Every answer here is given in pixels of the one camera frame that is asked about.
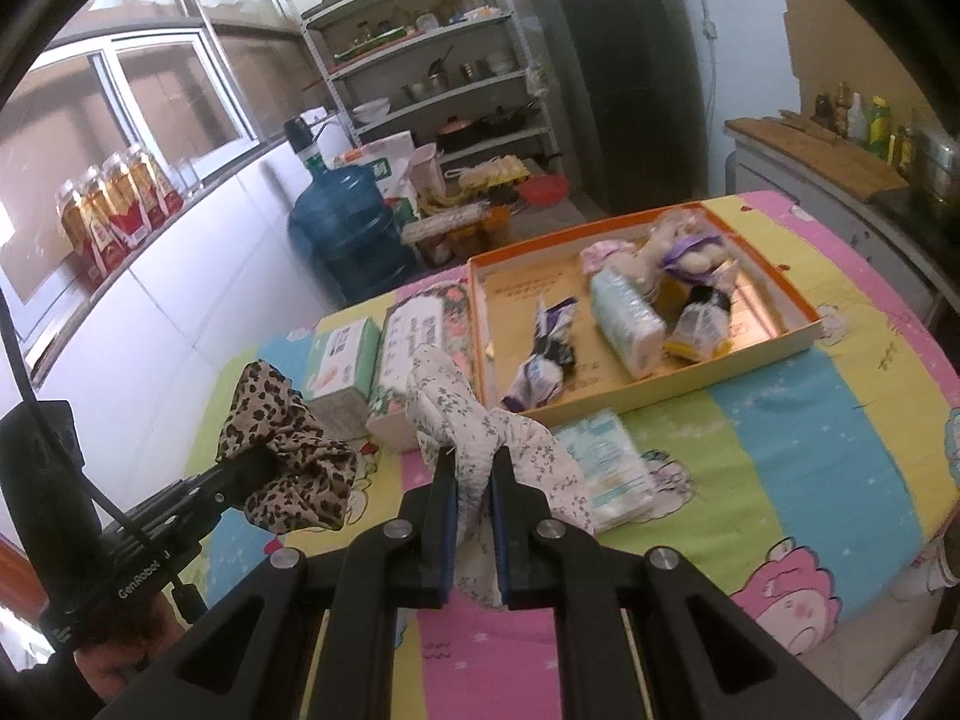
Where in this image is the red plastic basket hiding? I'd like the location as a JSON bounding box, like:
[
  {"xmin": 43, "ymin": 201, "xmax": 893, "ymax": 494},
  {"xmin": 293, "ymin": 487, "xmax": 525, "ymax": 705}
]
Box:
[{"xmin": 516, "ymin": 174, "xmax": 569, "ymax": 208}]

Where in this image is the small green tissue packet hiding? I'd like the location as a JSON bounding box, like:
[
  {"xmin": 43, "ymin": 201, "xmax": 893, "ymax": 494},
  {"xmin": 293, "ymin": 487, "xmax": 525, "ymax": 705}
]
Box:
[{"xmin": 553, "ymin": 410, "xmax": 656, "ymax": 533}]

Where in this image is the purple dress teddy bear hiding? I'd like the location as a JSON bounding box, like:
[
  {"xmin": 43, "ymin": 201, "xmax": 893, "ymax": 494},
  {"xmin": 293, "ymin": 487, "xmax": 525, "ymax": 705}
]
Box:
[{"xmin": 643, "ymin": 208, "xmax": 734, "ymax": 284}]

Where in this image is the leopard print scrunchie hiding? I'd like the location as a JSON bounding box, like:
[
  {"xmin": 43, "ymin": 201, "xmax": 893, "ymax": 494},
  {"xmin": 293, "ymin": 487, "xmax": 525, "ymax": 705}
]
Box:
[{"xmin": 215, "ymin": 359, "xmax": 358, "ymax": 535}]

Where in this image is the pale green tissue packet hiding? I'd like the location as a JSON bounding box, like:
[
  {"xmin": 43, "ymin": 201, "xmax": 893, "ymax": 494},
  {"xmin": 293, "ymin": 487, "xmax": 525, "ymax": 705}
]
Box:
[{"xmin": 589, "ymin": 270, "xmax": 667, "ymax": 380}]

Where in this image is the colourful cartoon bed sheet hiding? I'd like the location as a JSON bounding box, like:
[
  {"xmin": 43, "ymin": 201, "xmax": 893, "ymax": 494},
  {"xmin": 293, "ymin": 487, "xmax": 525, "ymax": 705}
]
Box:
[{"xmin": 187, "ymin": 190, "xmax": 958, "ymax": 718}]

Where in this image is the white floral cloth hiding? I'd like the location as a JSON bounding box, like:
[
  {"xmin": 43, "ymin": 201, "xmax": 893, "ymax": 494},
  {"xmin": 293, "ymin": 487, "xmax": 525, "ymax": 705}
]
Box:
[{"xmin": 405, "ymin": 344, "xmax": 596, "ymax": 610}]

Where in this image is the pink hat teddy bear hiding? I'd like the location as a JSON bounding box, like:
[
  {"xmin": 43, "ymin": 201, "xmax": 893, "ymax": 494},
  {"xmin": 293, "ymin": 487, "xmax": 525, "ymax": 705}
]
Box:
[{"xmin": 579, "ymin": 239, "xmax": 656, "ymax": 281}]

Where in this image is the floral tissue pack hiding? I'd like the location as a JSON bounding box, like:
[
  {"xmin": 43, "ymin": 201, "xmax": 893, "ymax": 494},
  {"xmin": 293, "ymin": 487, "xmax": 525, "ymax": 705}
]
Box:
[{"xmin": 364, "ymin": 280, "xmax": 475, "ymax": 455}]

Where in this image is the orange shallow cardboard box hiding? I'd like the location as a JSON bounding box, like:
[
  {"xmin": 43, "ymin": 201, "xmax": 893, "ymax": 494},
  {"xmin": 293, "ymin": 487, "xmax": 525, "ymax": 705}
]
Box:
[{"xmin": 469, "ymin": 203, "xmax": 820, "ymax": 426}]

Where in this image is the bananas bunch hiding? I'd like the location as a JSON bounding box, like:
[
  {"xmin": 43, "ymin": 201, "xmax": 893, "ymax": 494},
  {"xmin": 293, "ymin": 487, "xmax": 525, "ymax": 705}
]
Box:
[{"xmin": 416, "ymin": 188, "xmax": 470, "ymax": 216}]

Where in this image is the green white tissue box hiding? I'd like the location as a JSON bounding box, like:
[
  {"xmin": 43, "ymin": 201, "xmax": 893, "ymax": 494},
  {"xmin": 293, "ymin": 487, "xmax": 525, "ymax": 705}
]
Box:
[{"xmin": 301, "ymin": 317, "xmax": 381, "ymax": 440}]

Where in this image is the blue water jug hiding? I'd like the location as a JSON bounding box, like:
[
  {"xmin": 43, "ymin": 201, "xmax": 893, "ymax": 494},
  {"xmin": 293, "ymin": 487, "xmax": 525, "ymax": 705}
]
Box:
[{"xmin": 283, "ymin": 117, "xmax": 416, "ymax": 304}]

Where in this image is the egg carton tray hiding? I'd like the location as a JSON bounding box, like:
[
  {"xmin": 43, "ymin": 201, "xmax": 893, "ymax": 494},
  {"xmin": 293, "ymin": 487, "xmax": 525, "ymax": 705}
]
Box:
[{"xmin": 457, "ymin": 154, "xmax": 530, "ymax": 190}]

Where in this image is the grey side cabinet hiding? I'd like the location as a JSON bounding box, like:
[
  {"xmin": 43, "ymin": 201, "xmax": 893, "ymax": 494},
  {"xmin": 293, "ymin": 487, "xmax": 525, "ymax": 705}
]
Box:
[{"xmin": 724, "ymin": 117, "xmax": 958, "ymax": 341}]

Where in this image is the person's left hand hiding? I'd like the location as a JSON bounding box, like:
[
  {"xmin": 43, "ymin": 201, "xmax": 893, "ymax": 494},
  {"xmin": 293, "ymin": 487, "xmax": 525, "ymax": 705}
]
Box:
[{"xmin": 73, "ymin": 595, "xmax": 185, "ymax": 702}]

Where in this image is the green yellow bottle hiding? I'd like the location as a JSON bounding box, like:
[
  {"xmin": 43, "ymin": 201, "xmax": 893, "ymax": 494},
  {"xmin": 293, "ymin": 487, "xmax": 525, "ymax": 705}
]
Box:
[{"xmin": 869, "ymin": 96, "xmax": 892, "ymax": 160}]

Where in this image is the grey metal shelf rack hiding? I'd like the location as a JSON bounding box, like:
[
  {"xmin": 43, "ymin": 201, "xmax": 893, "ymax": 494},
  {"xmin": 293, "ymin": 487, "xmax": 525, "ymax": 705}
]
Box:
[{"xmin": 298, "ymin": 0, "xmax": 562, "ymax": 167}]

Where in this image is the black refrigerator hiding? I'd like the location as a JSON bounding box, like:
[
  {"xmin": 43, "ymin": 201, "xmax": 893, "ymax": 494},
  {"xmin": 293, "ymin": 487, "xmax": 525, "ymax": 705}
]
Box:
[{"xmin": 530, "ymin": 0, "xmax": 695, "ymax": 215}]

